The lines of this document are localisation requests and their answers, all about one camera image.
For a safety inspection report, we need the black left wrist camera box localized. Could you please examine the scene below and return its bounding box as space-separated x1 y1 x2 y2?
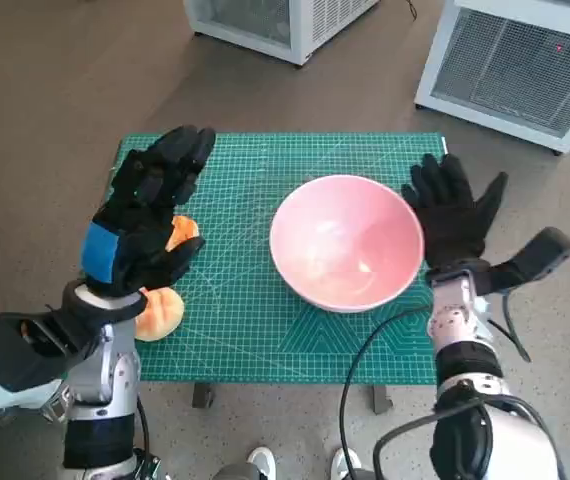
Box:
0 312 91 394

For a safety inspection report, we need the large white mesh cabinet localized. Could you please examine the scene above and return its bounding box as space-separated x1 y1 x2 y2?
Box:
413 0 570 155

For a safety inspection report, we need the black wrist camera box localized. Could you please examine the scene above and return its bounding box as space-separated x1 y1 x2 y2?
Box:
0 312 91 394
474 227 570 296

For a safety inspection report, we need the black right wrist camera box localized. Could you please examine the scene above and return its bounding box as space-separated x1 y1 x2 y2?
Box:
474 227 570 296

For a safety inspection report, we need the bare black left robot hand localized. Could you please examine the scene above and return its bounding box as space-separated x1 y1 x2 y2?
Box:
79 124 217 300

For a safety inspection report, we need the black right arm loop cable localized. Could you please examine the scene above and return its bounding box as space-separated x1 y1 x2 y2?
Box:
372 394 566 480

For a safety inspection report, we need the white shoe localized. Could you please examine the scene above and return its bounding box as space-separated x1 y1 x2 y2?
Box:
332 446 361 480
247 445 277 480

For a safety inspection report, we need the long black cable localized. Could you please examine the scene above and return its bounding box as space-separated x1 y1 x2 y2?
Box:
339 307 434 480

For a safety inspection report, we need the small white mesh cabinet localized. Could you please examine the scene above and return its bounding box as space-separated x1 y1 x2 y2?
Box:
183 0 381 66

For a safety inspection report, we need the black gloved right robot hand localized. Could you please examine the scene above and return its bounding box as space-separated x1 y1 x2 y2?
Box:
401 153 510 272

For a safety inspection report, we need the oblong striped orange toy bread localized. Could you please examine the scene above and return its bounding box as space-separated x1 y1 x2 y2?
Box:
164 214 201 251

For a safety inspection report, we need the pink bowl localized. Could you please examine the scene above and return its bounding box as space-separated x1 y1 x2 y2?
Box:
268 174 425 315

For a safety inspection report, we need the dark grey table foot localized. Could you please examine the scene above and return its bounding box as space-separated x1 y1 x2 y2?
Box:
192 382 216 409
370 383 394 415

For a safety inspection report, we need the green cutting mat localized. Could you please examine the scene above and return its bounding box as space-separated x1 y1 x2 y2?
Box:
83 132 451 386

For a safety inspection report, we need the round toy bread bun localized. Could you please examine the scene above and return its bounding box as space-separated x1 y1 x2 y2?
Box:
133 287 186 343

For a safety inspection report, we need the black device with connector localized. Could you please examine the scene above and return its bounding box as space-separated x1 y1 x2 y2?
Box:
132 447 161 480

